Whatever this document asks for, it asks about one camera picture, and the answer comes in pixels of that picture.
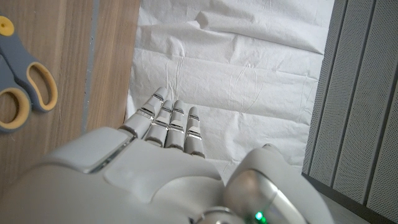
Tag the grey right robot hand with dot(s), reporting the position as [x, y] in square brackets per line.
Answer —
[140, 180]

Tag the grey and yellow scissors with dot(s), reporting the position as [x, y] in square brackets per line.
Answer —
[15, 59]

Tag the white cloth curtain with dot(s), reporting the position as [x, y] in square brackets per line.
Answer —
[233, 77]

